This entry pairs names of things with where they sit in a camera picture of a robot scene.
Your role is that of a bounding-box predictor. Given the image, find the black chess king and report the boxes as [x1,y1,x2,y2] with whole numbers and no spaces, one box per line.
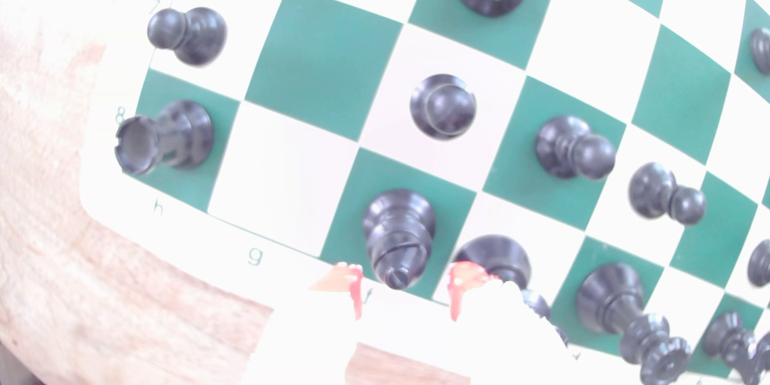
[452,235,569,347]

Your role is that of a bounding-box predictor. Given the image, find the green white chess mat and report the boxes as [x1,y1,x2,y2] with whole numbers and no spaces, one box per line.
[78,0,770,385]

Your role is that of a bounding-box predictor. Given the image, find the black chess queen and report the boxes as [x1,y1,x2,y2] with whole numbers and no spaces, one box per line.
[575,262,693,385]

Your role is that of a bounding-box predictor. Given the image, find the black chess rook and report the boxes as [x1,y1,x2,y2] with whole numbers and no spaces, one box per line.
[114,100,215,176]

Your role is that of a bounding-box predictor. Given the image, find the black chess bishop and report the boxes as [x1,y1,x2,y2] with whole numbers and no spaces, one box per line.
[363,188,436,291]
[747,239,770,288]

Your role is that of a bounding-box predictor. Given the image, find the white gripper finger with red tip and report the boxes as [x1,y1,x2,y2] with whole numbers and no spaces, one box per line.
[448,261,602,385]
[241,261,365,385]

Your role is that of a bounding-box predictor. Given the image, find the black chess pawn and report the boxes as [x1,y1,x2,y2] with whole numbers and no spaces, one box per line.
[749,27,770,76]
[409,74,477,141]
[147,6,228,67]
[535,115,617,181]
[628,162,707,226]

